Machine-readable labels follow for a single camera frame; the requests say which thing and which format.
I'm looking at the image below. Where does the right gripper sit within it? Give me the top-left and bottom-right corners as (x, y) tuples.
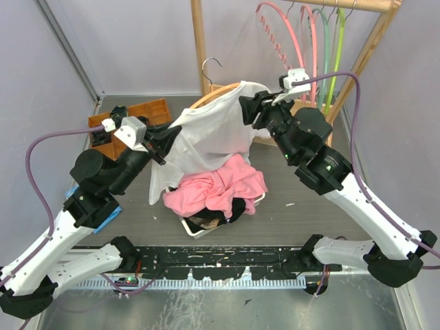
(239, 89), (298, 163)

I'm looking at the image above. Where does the orange hanger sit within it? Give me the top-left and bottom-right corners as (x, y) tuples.
(190, 57), (240, 109)

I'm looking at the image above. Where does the white t shirt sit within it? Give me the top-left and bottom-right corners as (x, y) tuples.
(148, 81), (270, 205)

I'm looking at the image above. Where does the salmon pink hanger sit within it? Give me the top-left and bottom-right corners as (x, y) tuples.
(299, 0), (318, 107)

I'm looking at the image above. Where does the light pink t shirt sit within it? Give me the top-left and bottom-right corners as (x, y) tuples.
(163, 154), (268, 217)

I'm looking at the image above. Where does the mint green hanger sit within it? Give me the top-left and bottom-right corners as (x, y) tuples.
(312, 8), (331, 114)

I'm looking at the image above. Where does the black t shirt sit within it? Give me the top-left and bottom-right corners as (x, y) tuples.
(184, 197), (245, 229)

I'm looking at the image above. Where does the green plastic hanger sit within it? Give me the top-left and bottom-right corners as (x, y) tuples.
(324, 0), (357, 115)

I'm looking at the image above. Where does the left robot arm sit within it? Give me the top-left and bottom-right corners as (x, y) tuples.
(1, 124), (182, 320)

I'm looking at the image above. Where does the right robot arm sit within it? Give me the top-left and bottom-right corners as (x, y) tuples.
(239, 91), (437, 287)

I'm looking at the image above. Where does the rolled black sock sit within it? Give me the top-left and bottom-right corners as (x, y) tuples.
(137, 116), (150, 126)

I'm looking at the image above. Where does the wooden compartment tray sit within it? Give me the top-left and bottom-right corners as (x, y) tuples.
(88, 99), (171, 160)

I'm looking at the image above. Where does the rolled green sock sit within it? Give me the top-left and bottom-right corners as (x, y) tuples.
(109, 106), (128, 118)

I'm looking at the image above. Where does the rolled dark sock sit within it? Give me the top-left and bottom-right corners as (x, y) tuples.
(91, 131), (111, 147)

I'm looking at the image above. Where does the white perforated plastic basket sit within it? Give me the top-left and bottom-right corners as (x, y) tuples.
(178, 193), (266, 239)

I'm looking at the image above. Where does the blue folded cloth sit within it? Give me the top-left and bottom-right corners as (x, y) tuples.
(63, 185), (122, 234)

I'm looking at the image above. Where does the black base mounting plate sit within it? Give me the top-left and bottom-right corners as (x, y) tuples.
(139, 246), (324, 281)

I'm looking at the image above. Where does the wooden clothes rack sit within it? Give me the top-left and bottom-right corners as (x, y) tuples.
(190, 1), (402, 127)

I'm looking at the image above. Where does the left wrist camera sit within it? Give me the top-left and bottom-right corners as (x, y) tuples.
(101, 116), (147, 152)

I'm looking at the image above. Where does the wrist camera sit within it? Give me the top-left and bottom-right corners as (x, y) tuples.
(272, 67), (311, 106)
(101, 116), (147, 152)

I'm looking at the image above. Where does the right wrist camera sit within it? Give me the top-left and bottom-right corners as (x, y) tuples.
(272, 67), (311, 106)

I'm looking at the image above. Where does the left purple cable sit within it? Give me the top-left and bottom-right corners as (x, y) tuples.
(0, 125), (153, 330)

